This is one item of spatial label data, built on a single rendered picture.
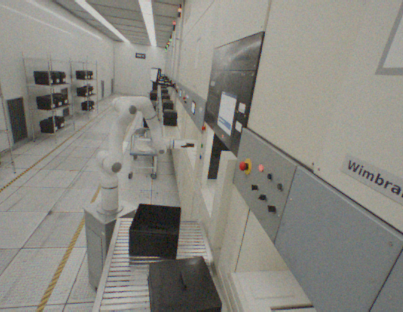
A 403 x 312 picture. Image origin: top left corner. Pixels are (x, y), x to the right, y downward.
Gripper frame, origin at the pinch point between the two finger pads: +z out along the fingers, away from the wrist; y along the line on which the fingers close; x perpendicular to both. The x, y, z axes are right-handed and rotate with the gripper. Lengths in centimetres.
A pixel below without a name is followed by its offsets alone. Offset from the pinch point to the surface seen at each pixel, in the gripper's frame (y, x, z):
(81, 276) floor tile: 19, -120, -86
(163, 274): 97, -34, -23
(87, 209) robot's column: 30, -44, -75
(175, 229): 53, -43, -14
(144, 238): 75, -31, -33
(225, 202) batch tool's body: 81, -3, 7
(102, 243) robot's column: 43, -62, -62
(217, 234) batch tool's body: 82, -24, 6
